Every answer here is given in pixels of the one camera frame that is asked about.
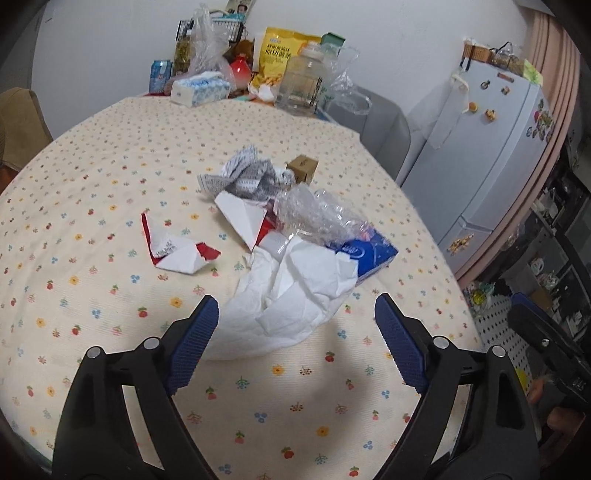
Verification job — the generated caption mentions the red white folded carton piece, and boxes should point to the red white folded carton piece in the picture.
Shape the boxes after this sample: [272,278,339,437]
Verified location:
[215,190,278,252]

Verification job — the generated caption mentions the brown chair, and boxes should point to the brown chair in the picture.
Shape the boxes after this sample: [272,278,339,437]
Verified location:
[0,88,54,169]

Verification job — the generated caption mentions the pale blue refrigerator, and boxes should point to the pale blue refrigerator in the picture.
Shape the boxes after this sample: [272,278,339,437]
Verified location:
[397,69,555,282]

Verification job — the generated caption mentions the white tissue paper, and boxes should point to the white tissue paper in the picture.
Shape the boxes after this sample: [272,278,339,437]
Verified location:
[203,233,358,361]

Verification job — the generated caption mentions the black wire basket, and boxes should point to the black wire basket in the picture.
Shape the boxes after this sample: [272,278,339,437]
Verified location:
[174,17,245,47]

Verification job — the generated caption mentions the clear plastic jar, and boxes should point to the clear plastic jar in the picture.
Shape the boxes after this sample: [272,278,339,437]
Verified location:
[276,41,324,116]

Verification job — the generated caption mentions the blue drink can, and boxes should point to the blue drink can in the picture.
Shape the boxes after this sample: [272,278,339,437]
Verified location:
[148,59,174,93]

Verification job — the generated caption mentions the floral tablecloth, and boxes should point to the floral tablecloth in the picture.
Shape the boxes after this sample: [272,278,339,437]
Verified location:
[0,95,485,467]

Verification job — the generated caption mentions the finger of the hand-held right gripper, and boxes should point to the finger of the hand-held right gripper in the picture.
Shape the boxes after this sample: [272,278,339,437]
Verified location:
[508,292,585,384]

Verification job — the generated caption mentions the small cardboard box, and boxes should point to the small cardboard box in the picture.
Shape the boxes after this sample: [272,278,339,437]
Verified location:
[285,155,320,182]

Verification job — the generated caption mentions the yellow figure fridge magnets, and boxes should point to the yellow figure fridge magnets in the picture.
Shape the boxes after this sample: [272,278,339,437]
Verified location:
[447,234,475,256]

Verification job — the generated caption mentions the green white carton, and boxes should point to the green white carton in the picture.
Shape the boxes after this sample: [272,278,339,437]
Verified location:
[321,33,347,56]

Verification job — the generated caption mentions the red bottle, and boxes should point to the red bottle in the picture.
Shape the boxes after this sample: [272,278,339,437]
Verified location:
[229,54,254,88]

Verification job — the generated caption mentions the yellow snack bag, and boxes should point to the yellow snack bag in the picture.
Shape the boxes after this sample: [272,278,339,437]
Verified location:
[249,27,321,90]

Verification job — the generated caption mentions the tall clear plastic bag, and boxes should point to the tall clear plastic bag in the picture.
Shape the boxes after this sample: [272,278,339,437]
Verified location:
[182,4,236,79]

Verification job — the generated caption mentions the crushed clear plastic bottle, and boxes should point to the crushed clear plastic bottle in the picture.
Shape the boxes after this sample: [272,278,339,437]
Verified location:
[272,185,372,245]

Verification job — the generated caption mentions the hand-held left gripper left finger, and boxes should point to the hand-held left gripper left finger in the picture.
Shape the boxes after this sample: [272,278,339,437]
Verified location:
[52,295,220,480]

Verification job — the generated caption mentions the grey upholstered chair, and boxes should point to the grey upholstered chair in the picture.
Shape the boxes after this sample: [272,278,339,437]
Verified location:
[318,85,411,181]

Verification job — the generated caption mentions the crumpled clear plastic bag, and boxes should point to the crumpled clear plastic bag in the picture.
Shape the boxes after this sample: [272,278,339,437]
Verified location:
[323,46,372,116]

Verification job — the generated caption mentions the blue tissue packet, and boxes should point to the blue tissue packet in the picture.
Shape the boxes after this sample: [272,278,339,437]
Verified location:
[323,228,399,282]

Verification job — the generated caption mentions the red white labelled carton piece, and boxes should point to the red white labelled carton piece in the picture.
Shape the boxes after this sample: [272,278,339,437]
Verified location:
[141,212,222,276]

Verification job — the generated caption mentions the printed paper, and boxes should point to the printed paper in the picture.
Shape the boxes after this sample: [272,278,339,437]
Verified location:
[198,144,296,201]

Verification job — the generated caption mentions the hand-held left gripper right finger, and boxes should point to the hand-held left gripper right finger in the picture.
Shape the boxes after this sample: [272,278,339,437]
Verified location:
[375,293,541,480]

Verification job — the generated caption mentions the wicker basket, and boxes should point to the wicker basket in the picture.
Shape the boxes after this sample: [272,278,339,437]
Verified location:
[463,39,492,63]

